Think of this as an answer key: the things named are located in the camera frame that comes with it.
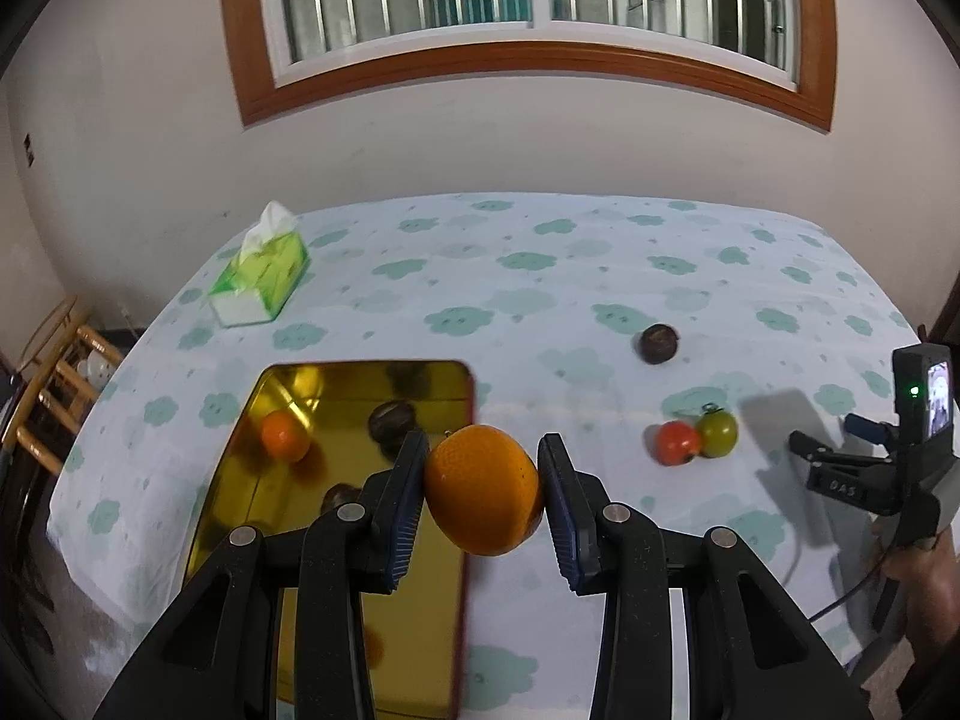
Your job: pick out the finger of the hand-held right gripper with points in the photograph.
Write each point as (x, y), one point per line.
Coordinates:
(810, 446)
(866, 427)

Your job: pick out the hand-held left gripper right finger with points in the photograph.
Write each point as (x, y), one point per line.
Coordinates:
(562, 525)

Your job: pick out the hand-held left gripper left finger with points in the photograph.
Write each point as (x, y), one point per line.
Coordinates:
(401, 525)

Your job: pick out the large orange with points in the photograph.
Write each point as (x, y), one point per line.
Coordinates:
(484, 491)

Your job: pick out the brown round fruit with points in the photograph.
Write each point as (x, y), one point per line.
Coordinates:
(388, 420)

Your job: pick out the golden metal tray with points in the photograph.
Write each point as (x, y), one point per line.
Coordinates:
(420, 652)

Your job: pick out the small orange mandarin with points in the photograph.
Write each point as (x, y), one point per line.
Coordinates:
(285, 436)

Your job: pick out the person's right hand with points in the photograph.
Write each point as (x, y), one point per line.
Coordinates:
(911, 562)

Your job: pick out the green tomato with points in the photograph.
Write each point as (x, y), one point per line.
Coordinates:
(718, 431)

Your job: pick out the red tomato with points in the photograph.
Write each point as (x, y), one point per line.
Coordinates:
(677, 443)

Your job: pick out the dark round fruit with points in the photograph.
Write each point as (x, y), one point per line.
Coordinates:
(658, 343)

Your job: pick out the cloud print tablecloth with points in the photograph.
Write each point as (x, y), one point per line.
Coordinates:
(525, 315)

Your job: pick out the green tissue pack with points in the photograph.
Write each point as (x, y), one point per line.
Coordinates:
(262, 277)

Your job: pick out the white object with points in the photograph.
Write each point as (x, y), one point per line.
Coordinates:
(96, 369)

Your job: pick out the wooden chair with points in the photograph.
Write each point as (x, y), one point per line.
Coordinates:
(34, 439)

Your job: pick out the dark furniture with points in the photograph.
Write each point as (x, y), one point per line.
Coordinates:
(22, 577)

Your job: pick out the wooden framed window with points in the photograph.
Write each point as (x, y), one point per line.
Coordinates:
(525, 60)

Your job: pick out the dark wall switch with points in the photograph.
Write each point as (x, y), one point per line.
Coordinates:
(28, 150)

